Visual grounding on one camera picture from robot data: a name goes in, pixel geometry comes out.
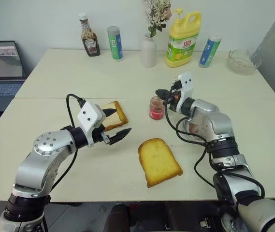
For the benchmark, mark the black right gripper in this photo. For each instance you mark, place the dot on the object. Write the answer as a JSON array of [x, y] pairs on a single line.
[[175, 99]]

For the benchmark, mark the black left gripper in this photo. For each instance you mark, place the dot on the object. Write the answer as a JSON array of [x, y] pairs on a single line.
[[98, 135]]

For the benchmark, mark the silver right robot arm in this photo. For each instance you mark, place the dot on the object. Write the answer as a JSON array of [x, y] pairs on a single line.
[[214, 118]]

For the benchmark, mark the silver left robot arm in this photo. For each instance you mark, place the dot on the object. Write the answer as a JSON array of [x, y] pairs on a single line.
[[45, 145]]

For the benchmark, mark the bread slice with pale face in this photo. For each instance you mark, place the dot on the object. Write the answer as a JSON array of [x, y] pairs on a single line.
[[118, 116]]

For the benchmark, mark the small glass jam jar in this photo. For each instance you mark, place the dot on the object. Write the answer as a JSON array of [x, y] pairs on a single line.
[[156, 110]]

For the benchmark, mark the golden toasted bread slice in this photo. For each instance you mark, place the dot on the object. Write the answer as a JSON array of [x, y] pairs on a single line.
[[159, 162]]

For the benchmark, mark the clear glass dish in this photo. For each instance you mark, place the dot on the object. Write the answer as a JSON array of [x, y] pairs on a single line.
[[187, 123]]

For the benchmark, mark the white ceramic vase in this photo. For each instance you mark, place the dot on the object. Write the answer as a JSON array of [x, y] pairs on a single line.
[[149, 52]]

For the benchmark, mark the yellow dish soap bottle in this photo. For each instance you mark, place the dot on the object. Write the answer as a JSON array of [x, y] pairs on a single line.
[[182, 46]]

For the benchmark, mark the blue green cylinder canister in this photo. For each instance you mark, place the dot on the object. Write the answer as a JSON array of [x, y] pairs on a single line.
[[209, 52], [116, 43]]

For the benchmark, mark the dried flower bouquet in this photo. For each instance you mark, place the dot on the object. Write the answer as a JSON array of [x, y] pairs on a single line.
[[156, 14]]

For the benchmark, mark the clear crinkled glass bowl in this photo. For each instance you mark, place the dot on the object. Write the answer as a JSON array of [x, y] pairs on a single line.
[[242, 62]]

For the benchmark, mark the brown ketchup bottle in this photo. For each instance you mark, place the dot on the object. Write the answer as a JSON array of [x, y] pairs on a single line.
[[90, 41]]

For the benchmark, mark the grey open laptop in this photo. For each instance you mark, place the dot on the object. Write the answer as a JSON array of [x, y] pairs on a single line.
[[2, 62]]

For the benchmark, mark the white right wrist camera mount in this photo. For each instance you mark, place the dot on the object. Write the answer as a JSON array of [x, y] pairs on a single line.
[[187, 84]]

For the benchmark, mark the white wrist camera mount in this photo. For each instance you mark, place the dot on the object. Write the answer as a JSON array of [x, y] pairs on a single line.
[[89, 114], [187, 84]]

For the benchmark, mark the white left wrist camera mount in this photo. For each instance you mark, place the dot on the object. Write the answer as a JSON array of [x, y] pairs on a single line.
[[89, 114]]

